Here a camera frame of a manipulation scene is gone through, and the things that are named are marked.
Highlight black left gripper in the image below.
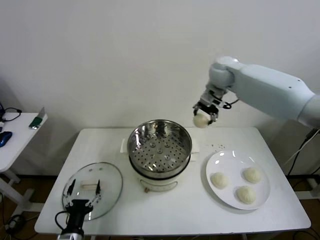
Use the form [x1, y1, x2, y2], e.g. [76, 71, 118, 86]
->
[63, 178, 102, 232]

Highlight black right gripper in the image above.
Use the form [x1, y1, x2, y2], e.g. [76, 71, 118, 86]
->
[192, 99, 221, 126]

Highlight white steamed baozi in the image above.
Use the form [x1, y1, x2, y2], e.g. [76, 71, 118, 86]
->
[193, 112, 210, 129]
[241, 167, 263, 184]
[210, 172, 230, 190]
[234, 185, 258, 205]

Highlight glass lid with white handle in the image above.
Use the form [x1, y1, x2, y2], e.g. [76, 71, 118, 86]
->
[61, 161, 124, 221]

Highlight stainless steel steamer basket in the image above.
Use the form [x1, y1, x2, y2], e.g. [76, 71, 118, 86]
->
[120, 119, 201, 176]

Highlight scattered dark crumbs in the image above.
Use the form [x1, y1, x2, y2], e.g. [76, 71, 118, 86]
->
[204, 142, 226, 151]

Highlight white round plate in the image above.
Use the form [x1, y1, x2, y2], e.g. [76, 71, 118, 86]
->
[205, 150, 272, 210]

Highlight white electric pot base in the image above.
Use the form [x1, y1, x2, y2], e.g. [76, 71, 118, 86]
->
[129, 152, 198, 194]

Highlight white side table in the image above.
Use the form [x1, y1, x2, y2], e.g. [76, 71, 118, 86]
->
[0, 112, 48, 218]

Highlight blue computer mouse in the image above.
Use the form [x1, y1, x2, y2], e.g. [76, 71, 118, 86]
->
[0, 131, 13, 148]

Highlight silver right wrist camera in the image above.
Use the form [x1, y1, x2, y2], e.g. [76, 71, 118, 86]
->
[201, 87, 225, 107]

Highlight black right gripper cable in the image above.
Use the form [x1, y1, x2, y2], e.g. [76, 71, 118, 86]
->
[219, 96, 241, 110]

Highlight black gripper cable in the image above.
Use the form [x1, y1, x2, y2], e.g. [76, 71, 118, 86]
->
[54, 211, 70, 231]
[219, 96, 241, 110]

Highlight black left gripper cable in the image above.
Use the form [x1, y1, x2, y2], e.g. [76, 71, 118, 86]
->
[54, 211, 70, 231]

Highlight black floor cable bundle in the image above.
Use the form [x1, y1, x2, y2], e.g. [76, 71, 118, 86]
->
[0, 213, 27, 236]

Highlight white hanging cable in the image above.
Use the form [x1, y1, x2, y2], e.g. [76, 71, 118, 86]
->
[282, 146, 309, 166]

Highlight black hanging cable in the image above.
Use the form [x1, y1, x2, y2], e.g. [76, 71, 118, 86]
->
[287, 128, 320, 176]

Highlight black cable on side table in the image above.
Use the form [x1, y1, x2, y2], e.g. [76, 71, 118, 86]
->
[0, 107, 22, 123]

